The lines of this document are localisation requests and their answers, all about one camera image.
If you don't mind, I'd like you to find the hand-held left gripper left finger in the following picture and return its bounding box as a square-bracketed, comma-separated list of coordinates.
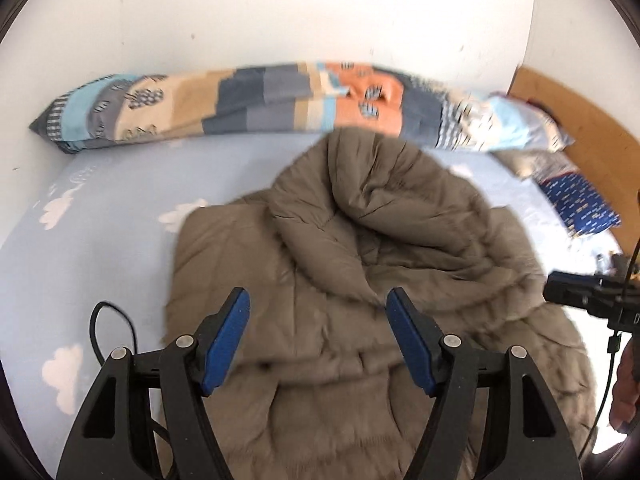
[56, 287, 251, 480]

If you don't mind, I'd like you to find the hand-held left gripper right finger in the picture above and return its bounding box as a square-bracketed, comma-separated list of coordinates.
[386, 287, 583, 480]

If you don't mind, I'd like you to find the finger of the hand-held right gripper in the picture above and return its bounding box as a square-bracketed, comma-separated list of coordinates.
[544, 270, 592, 311]

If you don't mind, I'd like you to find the brown puffer jacket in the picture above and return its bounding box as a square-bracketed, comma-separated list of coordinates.
[160, 127, 598, 480]

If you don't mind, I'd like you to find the person's right hand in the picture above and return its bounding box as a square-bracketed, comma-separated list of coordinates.
[609, 335, 640, 433]

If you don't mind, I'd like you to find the navy star-print pillow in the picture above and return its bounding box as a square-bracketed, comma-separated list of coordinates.
[537, 170, 622, 237]

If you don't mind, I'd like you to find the light blue bed sheet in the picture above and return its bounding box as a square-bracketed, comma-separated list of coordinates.
[0, 130, 631, 480]

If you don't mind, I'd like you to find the wooden headboard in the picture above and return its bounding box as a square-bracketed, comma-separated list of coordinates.
[507, 65, 640, 256]

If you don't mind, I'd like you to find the long patchwork bolster pillow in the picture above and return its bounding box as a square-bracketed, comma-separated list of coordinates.
[29, 60, 573, 156]

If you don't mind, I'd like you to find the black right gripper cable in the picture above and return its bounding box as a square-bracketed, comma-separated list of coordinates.
[580, 237, 640, 456]

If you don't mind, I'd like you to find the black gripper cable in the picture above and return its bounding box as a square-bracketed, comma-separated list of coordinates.
[90, 301, 178, 480]
[580, 237, 640, 456]

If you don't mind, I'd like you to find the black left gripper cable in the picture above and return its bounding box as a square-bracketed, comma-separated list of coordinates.
[90, 301, 178, 480]

